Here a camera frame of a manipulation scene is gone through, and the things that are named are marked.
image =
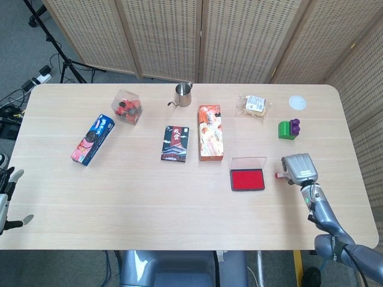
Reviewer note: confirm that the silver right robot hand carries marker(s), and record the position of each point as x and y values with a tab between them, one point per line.
300	169

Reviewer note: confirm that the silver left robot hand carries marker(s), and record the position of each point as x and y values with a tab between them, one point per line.
4	209

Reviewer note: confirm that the small red white stamp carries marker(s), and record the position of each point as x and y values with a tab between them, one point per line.
279	175

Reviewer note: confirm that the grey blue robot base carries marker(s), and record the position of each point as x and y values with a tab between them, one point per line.
179	269

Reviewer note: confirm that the green toy block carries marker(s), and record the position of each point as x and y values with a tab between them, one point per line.
283	130

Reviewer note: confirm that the packaged pastry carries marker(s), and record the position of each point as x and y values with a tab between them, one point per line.
253	105

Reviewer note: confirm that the purple grape toy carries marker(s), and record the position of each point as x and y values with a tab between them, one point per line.
295	125

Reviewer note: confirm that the red ink pad case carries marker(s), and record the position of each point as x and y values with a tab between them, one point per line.
247	179

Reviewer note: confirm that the black floor box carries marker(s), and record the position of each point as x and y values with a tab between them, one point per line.
9	128

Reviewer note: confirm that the orange egg roll box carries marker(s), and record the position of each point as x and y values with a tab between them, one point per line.
210	134

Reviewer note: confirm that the black round caster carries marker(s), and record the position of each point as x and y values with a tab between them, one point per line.
311	276

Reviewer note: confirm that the blue cookie box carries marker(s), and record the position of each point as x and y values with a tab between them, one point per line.
91	140

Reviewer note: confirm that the dark palace print box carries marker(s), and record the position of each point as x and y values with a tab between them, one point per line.
176	145

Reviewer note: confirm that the white power strip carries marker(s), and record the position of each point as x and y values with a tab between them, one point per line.
42	78

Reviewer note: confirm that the steel pitcher with thin spout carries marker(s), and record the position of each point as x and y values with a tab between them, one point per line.
183	95

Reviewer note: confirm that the woven folding screen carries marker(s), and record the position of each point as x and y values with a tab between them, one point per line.
239	36

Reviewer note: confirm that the clear box of coffee capsules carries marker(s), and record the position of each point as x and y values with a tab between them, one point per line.
128	107

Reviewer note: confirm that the black tripod stand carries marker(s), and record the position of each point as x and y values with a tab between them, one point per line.
57	49

